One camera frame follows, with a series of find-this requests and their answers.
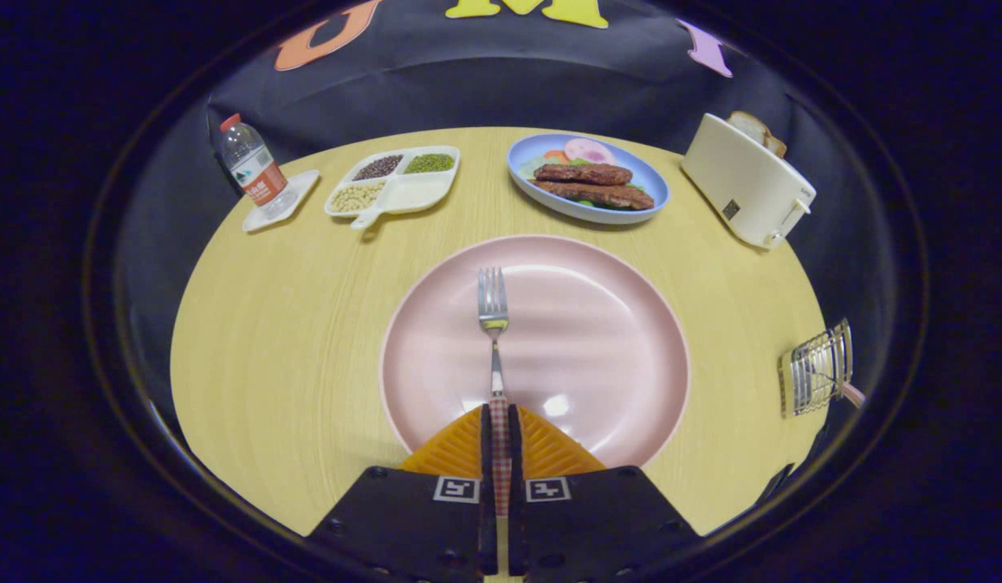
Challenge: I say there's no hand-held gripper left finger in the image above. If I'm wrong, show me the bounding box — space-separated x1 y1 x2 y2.
305 402 499 583

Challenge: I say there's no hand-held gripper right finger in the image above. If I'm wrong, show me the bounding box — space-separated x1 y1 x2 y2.
507 402 703 583

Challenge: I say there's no fork with checkered handle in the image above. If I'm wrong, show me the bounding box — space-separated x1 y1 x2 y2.
478 266 514 519

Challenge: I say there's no pink round plate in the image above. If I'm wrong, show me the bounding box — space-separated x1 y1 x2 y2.
379 234 691 470

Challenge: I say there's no white divided dish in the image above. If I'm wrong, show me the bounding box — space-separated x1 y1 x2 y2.
324 145 461 232

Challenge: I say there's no brown meat strip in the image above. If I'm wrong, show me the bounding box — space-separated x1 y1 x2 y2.
533 180 656 211
533 163 634 186

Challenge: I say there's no pile of soybeans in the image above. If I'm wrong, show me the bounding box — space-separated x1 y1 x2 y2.
330 181 386 214

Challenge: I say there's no pile of dark red beans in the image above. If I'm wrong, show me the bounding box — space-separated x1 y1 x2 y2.
353 155 404 181

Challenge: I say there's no blue plate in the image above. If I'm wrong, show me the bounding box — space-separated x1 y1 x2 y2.
506 133 671 225

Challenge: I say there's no pink ham slice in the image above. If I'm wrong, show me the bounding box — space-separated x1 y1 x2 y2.
563 138 618 166

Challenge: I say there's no clear metal drainer tray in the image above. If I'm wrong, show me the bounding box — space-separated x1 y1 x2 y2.
777 318 856 419

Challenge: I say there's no white square coaster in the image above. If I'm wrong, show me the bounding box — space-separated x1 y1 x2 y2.
242 168 321 233

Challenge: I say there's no white toaster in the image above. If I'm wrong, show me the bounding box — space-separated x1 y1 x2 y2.
681 113 817 249

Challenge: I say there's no clear plastic water bottle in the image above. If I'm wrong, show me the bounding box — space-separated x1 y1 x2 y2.
219 113 299 220

